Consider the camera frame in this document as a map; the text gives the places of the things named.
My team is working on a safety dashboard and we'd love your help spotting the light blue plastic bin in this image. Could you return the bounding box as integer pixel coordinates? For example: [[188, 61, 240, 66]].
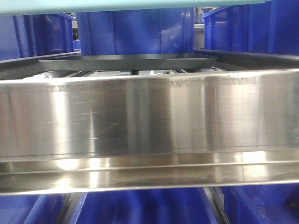
[[0, 0, 264, 15]]

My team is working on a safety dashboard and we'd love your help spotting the dark blue bin behind middle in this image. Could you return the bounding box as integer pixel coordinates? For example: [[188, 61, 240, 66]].
[[76, 7, 195, 56]]

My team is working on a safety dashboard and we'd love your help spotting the dark blue bin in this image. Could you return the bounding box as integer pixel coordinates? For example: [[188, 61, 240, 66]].
[[203, 0, 299, 56], [76, 7, 195, 56], [221, 184, 299, 224], [0, 194, 64, 224], [70, 188, 218, 224], [0, 14, 74, 60]]

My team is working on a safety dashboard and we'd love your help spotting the dark blue bin lower middle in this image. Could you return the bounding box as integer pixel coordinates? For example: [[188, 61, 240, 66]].
[[70, 188, 218, 224]]

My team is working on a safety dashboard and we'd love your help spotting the dark grey tray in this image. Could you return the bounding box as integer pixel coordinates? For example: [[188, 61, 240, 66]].
[[39, 53, 217, 71]]

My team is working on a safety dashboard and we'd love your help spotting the dark blue bin upper left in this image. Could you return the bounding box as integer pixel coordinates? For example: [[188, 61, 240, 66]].
[[0, 14, 74, 60]]

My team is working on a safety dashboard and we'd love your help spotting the dark blue bin upper right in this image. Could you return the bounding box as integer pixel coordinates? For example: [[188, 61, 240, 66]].
[[203, 0, 299, 56]]

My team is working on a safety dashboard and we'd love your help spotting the dark blue bin lower left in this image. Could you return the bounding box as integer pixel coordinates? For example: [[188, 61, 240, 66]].
[[0, 194, 64, 224]]

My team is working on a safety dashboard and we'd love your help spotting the dark blue bin lower right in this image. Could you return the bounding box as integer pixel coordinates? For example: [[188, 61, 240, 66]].
[[221, 184, 299, 224]]

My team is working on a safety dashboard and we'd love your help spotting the stainless steel shelf front rail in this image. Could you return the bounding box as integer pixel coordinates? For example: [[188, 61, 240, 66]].
[[0, 69, 299, 195]]

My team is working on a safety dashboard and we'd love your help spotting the metal shelf divider rail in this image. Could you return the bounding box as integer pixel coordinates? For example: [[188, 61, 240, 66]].
[[56, 193, 86, 224]]

